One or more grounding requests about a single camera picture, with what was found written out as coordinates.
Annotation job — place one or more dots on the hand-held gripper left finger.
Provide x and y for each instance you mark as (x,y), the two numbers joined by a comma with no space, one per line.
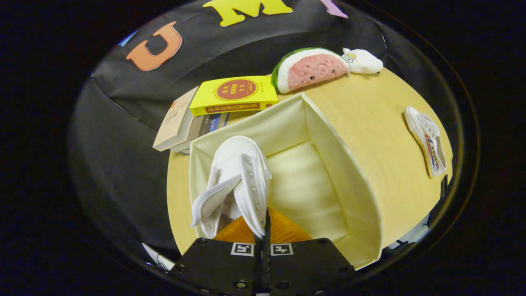
(218,265)

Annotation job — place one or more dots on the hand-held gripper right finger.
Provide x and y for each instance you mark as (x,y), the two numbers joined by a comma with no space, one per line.
(308,265)

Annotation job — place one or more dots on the cream fabric storage box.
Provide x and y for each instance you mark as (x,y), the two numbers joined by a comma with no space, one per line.
(304,185)

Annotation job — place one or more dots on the white canvas shoe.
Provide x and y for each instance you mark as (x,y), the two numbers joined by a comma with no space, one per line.
(242,172)
(427,142)

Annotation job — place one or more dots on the blue spine book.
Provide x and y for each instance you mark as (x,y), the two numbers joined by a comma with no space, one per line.
(205,125)

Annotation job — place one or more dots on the beige book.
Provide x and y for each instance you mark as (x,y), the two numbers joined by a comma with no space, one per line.
(174,121)

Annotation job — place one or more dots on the yellow book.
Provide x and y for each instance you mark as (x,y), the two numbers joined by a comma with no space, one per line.
(236,92)

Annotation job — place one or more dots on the watermelon slice plush toy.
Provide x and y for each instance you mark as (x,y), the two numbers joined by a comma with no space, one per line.
(312,70)

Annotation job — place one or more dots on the white plush toy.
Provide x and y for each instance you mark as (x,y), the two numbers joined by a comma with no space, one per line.
(365,62)

